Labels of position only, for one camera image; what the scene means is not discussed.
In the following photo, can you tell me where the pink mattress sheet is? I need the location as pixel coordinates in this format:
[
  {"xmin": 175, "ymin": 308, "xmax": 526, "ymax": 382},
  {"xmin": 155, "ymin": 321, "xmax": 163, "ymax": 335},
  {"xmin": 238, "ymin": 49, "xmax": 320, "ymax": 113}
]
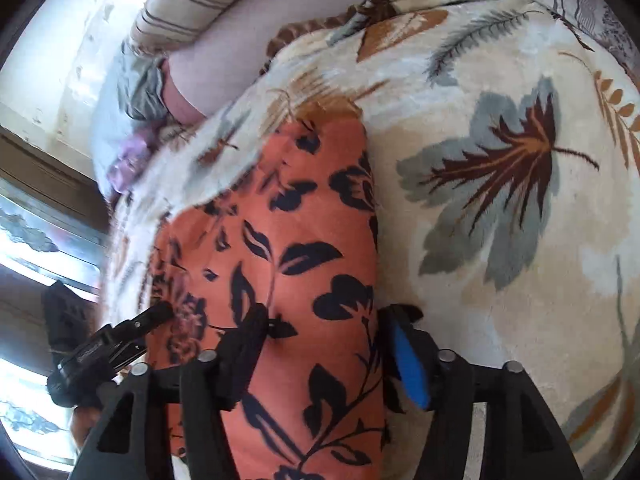
[{"xmin": 165, "ymin": 0, "xmax": 506, "ymax": 123}]

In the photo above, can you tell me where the grey crumpled cloth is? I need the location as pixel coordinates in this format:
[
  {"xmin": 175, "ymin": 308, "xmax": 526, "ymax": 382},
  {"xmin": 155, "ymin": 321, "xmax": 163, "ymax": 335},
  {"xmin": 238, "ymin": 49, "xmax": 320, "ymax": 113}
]
[{"xmin": 117, "ymin": 42, "xmax": 171, "ymax": 121}]

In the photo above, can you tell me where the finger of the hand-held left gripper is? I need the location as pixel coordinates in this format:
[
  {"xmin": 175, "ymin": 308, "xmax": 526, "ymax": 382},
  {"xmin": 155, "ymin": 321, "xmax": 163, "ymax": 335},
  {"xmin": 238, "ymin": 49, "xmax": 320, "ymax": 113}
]
[{"xmin": 117, "ymin": 301, "xmax": 176, "ymax": 342}]

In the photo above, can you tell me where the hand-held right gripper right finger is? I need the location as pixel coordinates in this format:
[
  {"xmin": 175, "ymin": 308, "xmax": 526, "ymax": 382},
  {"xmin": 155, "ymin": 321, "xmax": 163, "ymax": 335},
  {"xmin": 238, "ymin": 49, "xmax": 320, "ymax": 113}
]
[{"xmin": 380, "ymin": 303, "xmax": 584, "ymax": 480}]

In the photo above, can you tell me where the brown striped bolster pillow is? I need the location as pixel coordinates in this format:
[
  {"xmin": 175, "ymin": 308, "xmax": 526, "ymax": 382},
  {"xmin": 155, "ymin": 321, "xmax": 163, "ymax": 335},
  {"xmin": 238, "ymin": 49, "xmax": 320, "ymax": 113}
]
[{"xmin": 127, "ymin": 0, "xmax": 296, "ymax": 56}]

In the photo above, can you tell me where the glass window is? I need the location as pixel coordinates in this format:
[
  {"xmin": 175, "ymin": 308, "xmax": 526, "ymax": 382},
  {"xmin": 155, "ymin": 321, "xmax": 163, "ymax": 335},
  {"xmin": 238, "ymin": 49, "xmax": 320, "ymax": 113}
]
[{"xmin": 0, "ymin": 165, "xmax": 111, "ymax": 471}]

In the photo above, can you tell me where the cream leaf print blanket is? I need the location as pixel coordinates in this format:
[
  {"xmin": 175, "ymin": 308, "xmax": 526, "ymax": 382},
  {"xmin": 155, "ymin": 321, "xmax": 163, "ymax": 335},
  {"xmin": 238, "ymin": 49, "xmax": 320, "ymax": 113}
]
[{"xmin": 107, "ymin": 0, "xmax": 640, "ymax": 461}]

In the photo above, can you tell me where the purple floral cloth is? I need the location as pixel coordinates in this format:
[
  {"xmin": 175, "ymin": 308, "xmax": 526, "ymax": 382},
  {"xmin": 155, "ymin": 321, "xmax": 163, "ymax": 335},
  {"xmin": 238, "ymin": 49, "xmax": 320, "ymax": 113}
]
[{"xmin": 107, "ymin": 127, "xmax": 161, "ymax": 196}]

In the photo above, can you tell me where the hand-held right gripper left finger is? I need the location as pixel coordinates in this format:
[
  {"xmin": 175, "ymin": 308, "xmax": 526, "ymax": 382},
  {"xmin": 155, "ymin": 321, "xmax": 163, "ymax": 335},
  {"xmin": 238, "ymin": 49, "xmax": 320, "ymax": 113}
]
[{"xmin": 70, "ymin": 304, "xmax": 271, "ymax": 480}]

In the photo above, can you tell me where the orange floral print garment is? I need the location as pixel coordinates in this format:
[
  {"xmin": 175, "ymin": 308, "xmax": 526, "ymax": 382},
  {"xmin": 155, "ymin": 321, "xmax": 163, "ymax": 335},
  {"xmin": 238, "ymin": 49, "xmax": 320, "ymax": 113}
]
[{"xmin": 145, "ymin": 120, "xmax": 393, "ymax": 480}]

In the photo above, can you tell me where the light blue pillow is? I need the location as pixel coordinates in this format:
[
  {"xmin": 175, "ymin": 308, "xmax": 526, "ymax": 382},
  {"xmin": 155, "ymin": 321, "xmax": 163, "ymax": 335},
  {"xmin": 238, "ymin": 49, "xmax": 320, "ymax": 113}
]
[{"xmin": 92, "ymin": 50, "xmax": 166, "ymax": 196}]

